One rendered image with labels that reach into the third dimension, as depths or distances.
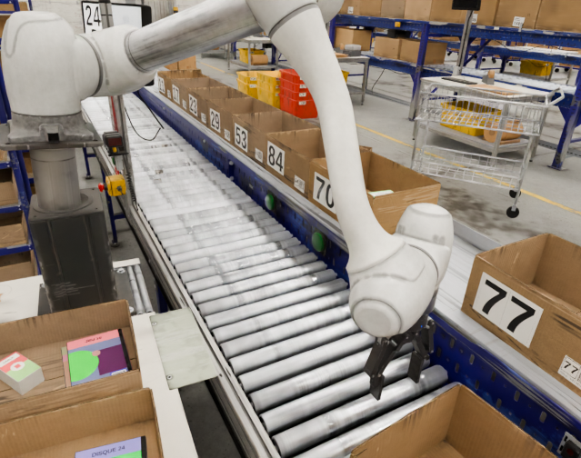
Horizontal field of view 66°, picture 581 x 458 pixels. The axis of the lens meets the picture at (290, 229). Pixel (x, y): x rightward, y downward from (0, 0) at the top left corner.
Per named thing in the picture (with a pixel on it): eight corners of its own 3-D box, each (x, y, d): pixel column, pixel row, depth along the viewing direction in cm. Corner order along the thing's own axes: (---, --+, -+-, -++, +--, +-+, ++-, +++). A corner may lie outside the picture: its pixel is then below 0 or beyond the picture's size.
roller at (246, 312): (198, 328, 134) (197, 314, 132) (342, 286, 157) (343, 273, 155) (204, 338, 130) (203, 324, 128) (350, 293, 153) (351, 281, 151)
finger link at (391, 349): (411, 335, 90) (406, 334, 89) (382, 381, 92) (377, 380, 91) (397, 324, 93) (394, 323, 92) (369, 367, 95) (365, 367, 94)
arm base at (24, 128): (8, 148, 98) (4, 123, 96) (7, 124, 115) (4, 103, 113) (97, 144, 107) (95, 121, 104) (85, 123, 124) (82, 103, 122)
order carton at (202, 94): (188, 114, 299) (186, 88, 291) (229, 111, 311) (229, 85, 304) (207, 128, 268) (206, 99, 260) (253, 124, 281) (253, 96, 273)
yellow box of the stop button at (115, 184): (104, 192, 197) (101, 176, 194) (124, 188, 201) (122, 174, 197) (109, 204, 186) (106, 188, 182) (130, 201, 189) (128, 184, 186)
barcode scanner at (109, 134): (109, 161, 176) (105, 134, 172) (105, 156, 186) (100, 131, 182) (126, 159, 179) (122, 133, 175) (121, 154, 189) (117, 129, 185)
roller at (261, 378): (235, 399, 112) (229, 379, 114) (395, 337, 135) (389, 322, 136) (239, 397, 108) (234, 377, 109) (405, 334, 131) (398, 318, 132)
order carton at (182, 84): (172, 103, 329) (170, 78, 321) (210, 100, 342) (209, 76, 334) (188, 114, 298) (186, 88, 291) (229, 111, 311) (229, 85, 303)
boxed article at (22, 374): (23, 396, 102) (17, 382, 100) (-3, 378, 107) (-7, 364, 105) (45, 381, 107) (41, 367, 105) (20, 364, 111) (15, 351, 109)
